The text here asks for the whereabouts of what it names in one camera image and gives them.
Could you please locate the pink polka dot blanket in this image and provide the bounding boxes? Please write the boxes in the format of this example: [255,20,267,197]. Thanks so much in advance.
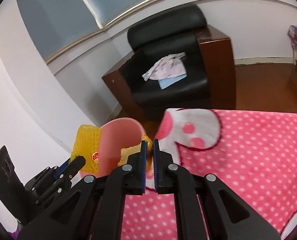
[120,107,297,240]

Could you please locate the pink plastic trash bin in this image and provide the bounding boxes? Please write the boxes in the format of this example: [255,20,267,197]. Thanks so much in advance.
[79,118,146,178]

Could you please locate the light blue folded cloth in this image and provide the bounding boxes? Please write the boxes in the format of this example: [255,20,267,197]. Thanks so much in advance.
[158,74,187,89]

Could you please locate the yellow foam net sleeve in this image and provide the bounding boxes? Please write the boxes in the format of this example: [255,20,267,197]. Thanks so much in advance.
[70,125,102,174]

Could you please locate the black leather armchair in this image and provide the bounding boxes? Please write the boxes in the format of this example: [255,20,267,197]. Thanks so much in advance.
[103,3,236,120]

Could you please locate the floral patterned cloth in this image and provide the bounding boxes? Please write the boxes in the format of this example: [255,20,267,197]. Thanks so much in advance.
[142,53,186,81]

